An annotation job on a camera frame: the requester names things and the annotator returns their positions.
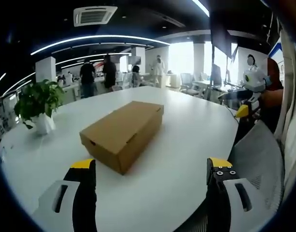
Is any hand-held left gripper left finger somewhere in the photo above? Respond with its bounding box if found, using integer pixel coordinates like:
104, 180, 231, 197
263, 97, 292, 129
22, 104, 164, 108
32, 159, 98, 232

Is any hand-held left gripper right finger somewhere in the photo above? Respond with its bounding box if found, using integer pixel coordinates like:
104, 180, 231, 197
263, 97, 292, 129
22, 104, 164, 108
204, 157, 265, 232

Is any brown cardboard shoe box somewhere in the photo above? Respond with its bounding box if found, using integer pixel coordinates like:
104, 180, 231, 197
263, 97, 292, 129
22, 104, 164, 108
79, 101, 165, 175

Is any white curtain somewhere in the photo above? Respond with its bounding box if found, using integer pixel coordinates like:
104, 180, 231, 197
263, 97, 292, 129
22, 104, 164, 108
273, 19, 296, 191

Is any computer monitor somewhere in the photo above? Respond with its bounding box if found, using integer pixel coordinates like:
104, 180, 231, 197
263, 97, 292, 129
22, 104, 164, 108
211, 64, 223, 87

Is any grey mesh office chair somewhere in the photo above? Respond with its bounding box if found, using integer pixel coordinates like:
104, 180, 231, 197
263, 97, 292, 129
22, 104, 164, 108
231, 119, 287, 232

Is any black photo softbox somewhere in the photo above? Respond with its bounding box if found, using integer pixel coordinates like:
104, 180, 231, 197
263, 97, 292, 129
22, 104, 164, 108
209, 7, 239, 58

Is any white office chair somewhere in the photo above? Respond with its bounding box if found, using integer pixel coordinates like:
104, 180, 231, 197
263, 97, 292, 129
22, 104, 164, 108
179, 72, 199, 96

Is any white plant pot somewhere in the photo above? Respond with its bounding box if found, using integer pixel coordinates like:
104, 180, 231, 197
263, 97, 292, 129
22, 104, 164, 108
31, 113, 56, 135

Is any green potted plant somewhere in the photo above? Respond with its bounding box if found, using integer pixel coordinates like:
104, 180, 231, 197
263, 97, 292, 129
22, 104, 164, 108
14, 79, 65, 130

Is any ceiling air conditioner vent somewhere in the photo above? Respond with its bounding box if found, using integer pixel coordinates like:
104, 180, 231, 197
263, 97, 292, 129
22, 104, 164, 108
72, 5, 118, 27

